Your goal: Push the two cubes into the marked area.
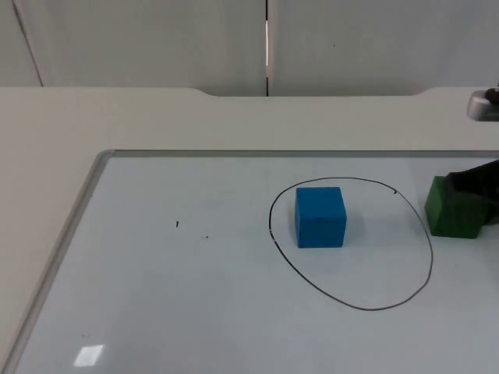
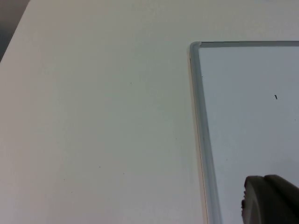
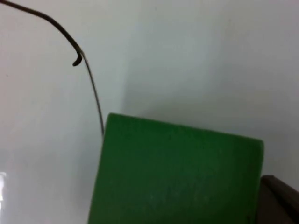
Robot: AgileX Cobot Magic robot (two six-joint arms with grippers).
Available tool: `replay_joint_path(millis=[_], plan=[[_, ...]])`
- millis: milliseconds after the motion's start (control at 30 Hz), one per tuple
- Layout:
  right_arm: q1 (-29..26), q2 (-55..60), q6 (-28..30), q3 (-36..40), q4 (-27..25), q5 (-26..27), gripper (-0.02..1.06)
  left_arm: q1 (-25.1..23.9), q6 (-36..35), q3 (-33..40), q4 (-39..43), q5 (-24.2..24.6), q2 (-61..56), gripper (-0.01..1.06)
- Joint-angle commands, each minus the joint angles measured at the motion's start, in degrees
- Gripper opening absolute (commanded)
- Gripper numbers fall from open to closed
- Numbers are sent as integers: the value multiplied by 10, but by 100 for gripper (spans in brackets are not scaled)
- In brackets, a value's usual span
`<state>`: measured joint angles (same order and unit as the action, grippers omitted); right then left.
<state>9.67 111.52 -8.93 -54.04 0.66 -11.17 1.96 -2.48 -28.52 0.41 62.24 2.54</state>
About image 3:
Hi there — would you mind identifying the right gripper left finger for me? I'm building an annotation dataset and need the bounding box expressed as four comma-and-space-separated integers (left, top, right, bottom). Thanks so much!
256, 175, 299, 224

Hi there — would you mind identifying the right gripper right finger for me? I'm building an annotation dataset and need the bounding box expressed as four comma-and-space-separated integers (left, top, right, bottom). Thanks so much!
268, 175, 299, 210

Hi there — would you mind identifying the green cube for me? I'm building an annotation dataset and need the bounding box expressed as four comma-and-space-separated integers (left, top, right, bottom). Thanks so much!
87, 112, 265, 224

